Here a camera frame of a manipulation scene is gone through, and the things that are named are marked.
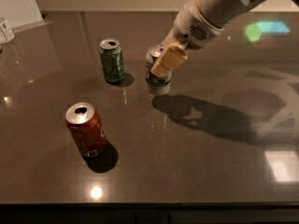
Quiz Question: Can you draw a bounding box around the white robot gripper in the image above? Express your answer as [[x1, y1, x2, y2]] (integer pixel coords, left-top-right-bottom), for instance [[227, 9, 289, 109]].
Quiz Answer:
[[151, 0, 224, 77]]

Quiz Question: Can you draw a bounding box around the white 7up soda can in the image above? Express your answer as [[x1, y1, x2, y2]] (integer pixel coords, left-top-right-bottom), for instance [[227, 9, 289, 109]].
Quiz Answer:
[[146, 44, 172, 95]]

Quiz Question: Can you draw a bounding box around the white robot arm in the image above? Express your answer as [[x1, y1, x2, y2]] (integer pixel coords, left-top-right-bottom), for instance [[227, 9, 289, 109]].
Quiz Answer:
[[151, 0, 299, 77]]

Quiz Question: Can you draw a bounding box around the green soda can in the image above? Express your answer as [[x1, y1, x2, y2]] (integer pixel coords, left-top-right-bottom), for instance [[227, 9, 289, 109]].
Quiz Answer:
[[99, 38, 124, 83]]

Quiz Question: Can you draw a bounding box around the red soda can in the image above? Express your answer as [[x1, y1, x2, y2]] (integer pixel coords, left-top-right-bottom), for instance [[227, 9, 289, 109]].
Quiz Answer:
[[65, 103, 107, 158]]

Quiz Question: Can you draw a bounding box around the white container at left edge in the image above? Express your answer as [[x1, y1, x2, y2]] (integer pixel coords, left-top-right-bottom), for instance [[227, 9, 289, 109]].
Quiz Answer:
[[0, 17, 15, 44]]

